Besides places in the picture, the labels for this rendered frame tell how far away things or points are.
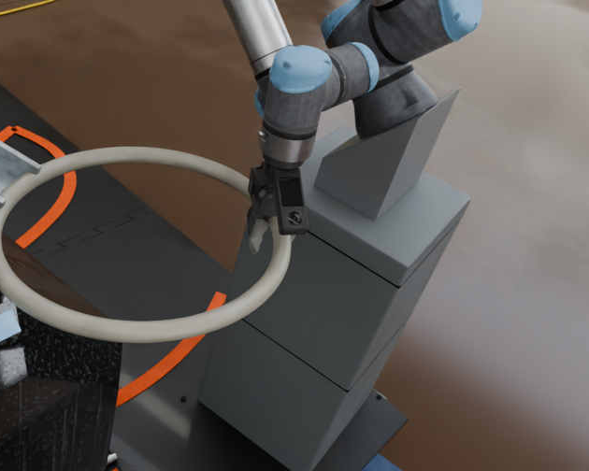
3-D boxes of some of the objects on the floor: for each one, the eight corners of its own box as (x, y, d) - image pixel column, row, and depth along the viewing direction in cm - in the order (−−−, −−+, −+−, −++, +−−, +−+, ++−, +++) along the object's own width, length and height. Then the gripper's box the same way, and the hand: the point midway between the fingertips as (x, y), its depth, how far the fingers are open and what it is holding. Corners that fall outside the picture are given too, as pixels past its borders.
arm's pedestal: (265, 318, 239) (336, 110, 188) (385, 400, 225) (496, 198, 173) (172, 402, 202) (226, 172, 151) (308, 506, 188) (420, 292, 136)
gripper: (308, 135, 119) (286, 231, 131) (243, 135, 114) (228, 234, 127) (323, 162, 112) (300, 259, 125) (256, 163, 108) (238, 264, 121)
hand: (269, 250), depth 123 cm, fingers closed on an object, 4 cm apart
